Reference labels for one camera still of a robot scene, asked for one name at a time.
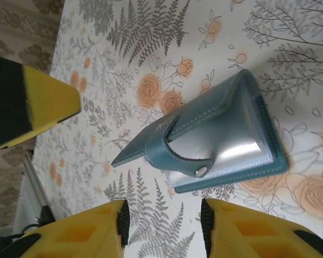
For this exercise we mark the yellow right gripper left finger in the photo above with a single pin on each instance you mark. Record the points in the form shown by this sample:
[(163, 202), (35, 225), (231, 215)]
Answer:
[(78, 236)]

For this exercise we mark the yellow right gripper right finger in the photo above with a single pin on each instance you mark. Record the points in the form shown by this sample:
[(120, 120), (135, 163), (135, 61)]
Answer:
[(253, 236)]

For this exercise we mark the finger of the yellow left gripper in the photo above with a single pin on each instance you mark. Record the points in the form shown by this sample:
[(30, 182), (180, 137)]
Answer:
[(43, 102)]

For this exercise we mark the blue leather card holder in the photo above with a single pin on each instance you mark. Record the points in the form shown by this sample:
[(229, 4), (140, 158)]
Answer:
[(204, 121)]

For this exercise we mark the aluminium upright frame post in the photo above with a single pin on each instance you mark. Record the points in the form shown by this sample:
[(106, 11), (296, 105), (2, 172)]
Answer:
[(32, 188)]

